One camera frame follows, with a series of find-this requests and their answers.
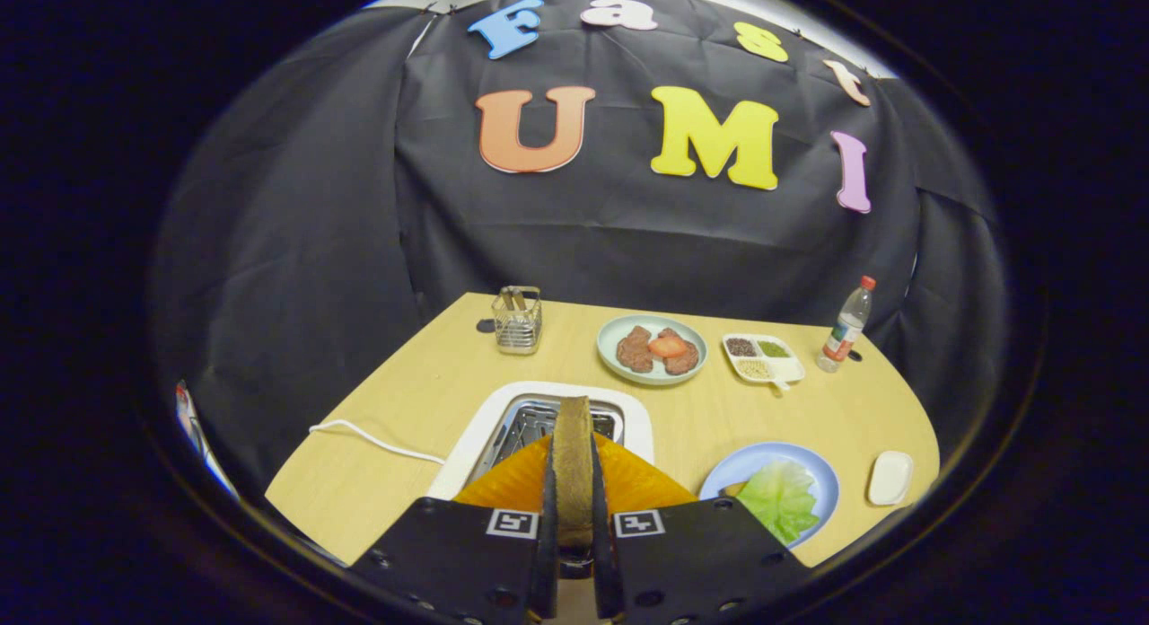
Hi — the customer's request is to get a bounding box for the green lettuce leaf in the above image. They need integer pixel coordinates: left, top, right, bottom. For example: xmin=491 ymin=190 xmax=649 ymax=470
xmin=736 ymin=460 xmax=821 ymax=545

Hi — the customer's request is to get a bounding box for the small white dish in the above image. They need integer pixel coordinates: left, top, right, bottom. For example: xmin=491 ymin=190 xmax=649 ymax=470
xmin=867 ymin=451 xmax=915 ymax=506

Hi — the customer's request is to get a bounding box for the blue plate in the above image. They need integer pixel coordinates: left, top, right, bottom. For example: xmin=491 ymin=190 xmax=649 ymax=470
xmin=698 ymin=442 xmax=840 ymax=550

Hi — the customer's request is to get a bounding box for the round-topped brown toast slice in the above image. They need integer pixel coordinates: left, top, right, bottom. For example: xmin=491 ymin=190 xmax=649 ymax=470
xmin=552 ymin=396 xmax=595 ymax=550

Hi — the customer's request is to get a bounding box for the teal plate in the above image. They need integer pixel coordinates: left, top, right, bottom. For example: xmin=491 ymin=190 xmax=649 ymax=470
xmin=596 ymin=314 xmax=709 ymax=387

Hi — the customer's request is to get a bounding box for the white divided seasoning dish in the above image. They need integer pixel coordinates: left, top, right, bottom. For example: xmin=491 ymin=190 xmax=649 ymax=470
xmin=722 ymin=333 xmax=806 ymax=392

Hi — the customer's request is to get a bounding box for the wire utensil holder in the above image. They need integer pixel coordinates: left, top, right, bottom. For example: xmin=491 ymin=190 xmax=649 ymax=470
xmin=491 ymin=286 xmax=543 ymax=355

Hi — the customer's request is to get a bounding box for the white toaster cable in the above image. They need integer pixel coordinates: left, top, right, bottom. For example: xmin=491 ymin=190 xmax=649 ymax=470
xmin=308 ymin=418 xmax=447 ymax=466

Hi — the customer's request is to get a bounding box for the white toaster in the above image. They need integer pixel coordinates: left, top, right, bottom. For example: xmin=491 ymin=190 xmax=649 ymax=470
xmin=426 ymin=381 xmax=654 ymax=500

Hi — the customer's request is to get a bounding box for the brown meat patty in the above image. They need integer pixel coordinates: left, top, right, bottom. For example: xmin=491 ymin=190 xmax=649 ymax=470
xmin=616 ymin=326 xmax=654 ymax=374
xmin=662 ymin=329 xmax=700 ymax=376

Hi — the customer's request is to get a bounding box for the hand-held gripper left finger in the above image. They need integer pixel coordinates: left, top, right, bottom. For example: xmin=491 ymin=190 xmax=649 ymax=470
xmin=348 ymin=435 xmax=559 ymax=625

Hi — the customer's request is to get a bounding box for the red and white object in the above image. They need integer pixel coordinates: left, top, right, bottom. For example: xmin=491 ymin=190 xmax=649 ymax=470
xmin=175 ymin=383 xmax=239 ymax=500

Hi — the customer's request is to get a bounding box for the black backdrop cloth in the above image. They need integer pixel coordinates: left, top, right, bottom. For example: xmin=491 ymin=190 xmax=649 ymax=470
xmin=153 ymin=0 xmax=1006 ymax=518

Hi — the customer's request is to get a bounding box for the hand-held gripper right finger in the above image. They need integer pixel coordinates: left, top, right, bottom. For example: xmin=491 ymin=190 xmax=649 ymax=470
xmin=592 ymin=432 xmax=813 ymax=625

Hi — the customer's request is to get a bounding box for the clear red-capped water bottle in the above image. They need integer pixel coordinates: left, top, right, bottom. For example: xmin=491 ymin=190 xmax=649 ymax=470
xmin=816 ymin=276 xmax=877 ymax=374

